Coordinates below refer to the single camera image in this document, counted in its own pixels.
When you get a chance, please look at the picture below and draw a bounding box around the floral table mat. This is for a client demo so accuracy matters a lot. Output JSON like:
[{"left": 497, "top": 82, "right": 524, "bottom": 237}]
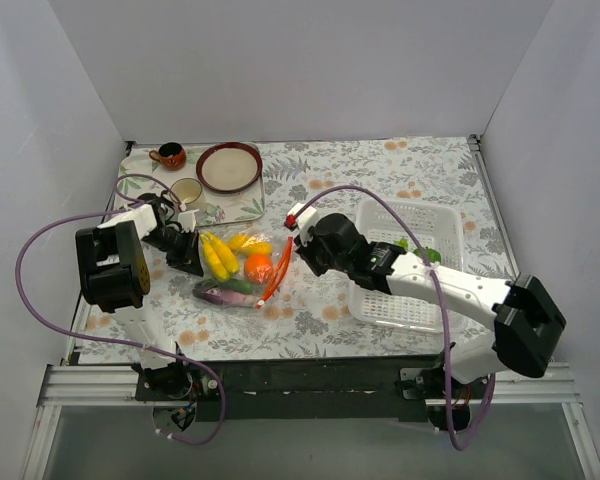
[{"left": 77, "top": 135, "right": 540, "bottom": 365}]

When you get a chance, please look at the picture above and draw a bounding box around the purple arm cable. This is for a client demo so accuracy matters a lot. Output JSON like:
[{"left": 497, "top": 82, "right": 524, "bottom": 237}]
[
  {"left": 304, "top": 185, "right": 496, "bottom": 452},
  {"left": 15, "top": 173, "right": 226, "bottom": 446}
]

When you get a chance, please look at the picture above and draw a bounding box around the yellow fake banana bunch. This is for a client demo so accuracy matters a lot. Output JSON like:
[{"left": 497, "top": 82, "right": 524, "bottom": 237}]
[{"left": 201, "top": 232, "right": 240, "bottom": 282}]

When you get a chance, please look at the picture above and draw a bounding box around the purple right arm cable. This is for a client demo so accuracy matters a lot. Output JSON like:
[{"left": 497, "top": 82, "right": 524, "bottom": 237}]
[{"left": 304, "top": 185, "right": 496, "bottom": 452}]

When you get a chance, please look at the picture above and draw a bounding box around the red rimmed beige plate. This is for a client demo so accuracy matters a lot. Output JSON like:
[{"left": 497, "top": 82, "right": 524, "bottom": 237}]
[{"left": 196, "top": 142, "right": 263, "bottom": 194}]

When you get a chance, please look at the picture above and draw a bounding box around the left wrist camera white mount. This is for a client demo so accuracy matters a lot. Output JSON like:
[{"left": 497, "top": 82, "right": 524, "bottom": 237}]
[{"left": 177, "top": 199, "right": 200, "bottom": 233}]

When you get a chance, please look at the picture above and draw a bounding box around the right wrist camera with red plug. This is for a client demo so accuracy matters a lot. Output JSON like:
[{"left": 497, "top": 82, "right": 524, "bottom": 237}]
[{"left": 284, "top": 203, "right": 319, "bottom": 246}]

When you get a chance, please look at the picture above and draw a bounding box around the white perforated plastic basket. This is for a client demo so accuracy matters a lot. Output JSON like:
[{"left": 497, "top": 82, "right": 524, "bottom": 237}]
[{"left": 348, "top": 198, "right": 464, "bottom": 334}]

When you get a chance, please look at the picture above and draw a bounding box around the clear zip top bag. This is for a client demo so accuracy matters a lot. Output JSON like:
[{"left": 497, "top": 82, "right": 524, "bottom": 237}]
[{"left": 193, "top": 229, "right": 293, "bottom": 309}]

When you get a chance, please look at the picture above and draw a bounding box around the small green fake cucumber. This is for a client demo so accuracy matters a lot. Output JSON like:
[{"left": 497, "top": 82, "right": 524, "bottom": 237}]
[{"left": 219, "top": 278, "right": 254, "bottom": 295}]

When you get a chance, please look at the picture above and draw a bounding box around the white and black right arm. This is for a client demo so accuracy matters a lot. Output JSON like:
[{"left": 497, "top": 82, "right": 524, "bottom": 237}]
[{"left": 285, "top": 207, "right": 566, "bottom": 398}]

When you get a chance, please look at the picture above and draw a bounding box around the dark purple fake eggplant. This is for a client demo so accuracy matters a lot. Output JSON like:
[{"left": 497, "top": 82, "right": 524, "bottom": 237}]
[{"left": 193, "top": 286, "right": 259, "bottom": 308}]

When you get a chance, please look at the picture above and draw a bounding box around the green fake bell pepper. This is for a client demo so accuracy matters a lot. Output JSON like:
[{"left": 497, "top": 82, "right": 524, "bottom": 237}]
[{"left": 394, "top": 238, "right": 441, "bottom": 264}]

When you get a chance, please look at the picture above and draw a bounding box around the aluminium frame rail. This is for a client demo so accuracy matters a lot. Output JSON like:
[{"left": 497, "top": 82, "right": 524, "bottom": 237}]
[{"left": 37, "top": 358, "right": 580, "bottom": 406}]

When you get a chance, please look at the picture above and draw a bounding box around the brown ceramic cup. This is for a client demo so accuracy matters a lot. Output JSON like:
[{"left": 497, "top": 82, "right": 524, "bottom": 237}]
[{"left": 149, "top": 142, "right": 187, "bottom": 171}]

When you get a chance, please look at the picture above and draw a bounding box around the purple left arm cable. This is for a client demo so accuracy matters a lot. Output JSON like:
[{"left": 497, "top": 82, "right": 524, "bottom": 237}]
[{"left": 15, "top": 173, "right": 226, "bottom": 446}]

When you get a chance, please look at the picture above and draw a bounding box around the floral serving tray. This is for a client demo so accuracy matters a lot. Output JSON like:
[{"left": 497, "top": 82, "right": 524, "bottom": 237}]
[{"left": 115, "top": 142, "right": 265, "bottom": 226}]

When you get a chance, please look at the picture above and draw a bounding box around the cream enamel mug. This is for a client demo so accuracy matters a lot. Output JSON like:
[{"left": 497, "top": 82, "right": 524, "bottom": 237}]
[{"left": 171, "top": 178, "right": 207, "bottom": 211}]

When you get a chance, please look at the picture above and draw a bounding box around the orange fake fruit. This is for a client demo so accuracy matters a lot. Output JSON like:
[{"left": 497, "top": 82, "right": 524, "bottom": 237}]
[{"left": 243, "top": 253, "right": 274, "bottom": 285}]

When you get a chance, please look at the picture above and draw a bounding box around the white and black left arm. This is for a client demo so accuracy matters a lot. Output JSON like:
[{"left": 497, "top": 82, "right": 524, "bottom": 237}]
[{"left": 75, "top": 193, "right": 203, "bottom": 400}]

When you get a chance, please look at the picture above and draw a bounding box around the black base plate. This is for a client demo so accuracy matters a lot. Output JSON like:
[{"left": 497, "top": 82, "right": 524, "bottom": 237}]
[{"left": 132, "top": 355, "right": 444, "bottom": 422}]

